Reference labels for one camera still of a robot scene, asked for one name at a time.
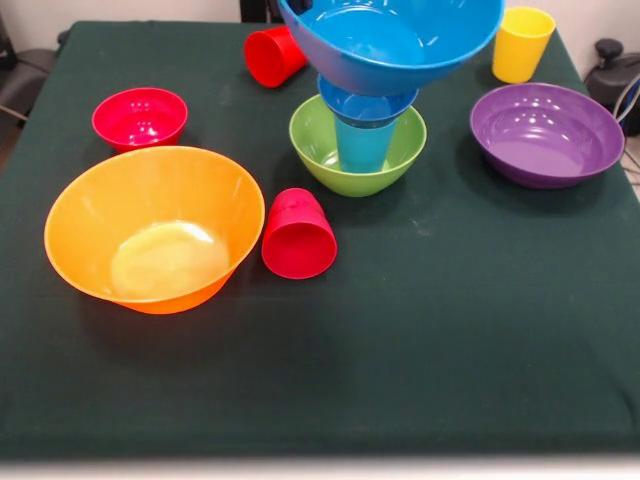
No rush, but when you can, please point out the tall red cup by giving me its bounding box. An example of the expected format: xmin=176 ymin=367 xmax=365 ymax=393
xmin=243 ymin=25 xmax=309 ymax=90

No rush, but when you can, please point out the light blue bowl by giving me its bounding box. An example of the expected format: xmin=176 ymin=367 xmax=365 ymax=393
xmin=277 ymin=0 xmax=506 ymax=97

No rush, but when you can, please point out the small dark blue bowl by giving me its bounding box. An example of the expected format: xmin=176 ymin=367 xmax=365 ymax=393
xmin=317 ymin=74 xmax=420 ymax=127

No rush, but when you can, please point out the green bowl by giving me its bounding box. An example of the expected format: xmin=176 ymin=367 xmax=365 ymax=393
xmin=288 ymin=94 xmax=428 ymax=198

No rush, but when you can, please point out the light blue cup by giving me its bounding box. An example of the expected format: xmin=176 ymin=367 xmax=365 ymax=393
xmin=333 ymin=117 xmax=399 ymax=174

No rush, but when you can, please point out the short crimson cup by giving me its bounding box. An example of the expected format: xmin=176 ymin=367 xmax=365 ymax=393
xmin=261 ymin=187 xmax=339 ymax=280

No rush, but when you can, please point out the purple bowl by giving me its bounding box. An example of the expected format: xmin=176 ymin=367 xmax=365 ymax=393
xmin=469 ymin=83 xmax=626 ymax=190

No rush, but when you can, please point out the small crimson bowl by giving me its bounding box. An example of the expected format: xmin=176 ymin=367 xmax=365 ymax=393
xmin=91 ymin=87 xmax=189 ymax=154

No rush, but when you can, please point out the yellow cup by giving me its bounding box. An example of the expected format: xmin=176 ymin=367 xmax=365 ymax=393
xmin=492 ymin=6 xmax=557 ymax=85

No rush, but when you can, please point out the black office chair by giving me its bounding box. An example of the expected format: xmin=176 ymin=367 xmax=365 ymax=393
xmin=583 ymin=38 xmax=640 ymax=121
xmin=0 ymin=14 xmax=60 ymax=121

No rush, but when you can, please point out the large orange bowl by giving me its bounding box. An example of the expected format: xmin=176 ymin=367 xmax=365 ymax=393
xmin=43 ymin=145 xmax=267 ymax=316

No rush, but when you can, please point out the dark green tablecloth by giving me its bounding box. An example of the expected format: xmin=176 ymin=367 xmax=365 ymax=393
xmin=0 ymin=19 xmax=640 ymax=459

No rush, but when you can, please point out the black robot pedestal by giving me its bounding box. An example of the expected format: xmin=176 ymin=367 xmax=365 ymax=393
xmin=239 ymin=0 xmax=284 ymax=25

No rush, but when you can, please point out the tangle of cables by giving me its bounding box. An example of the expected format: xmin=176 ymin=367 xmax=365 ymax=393
xmin=605 ymin=74 xmax=640 ymax=174

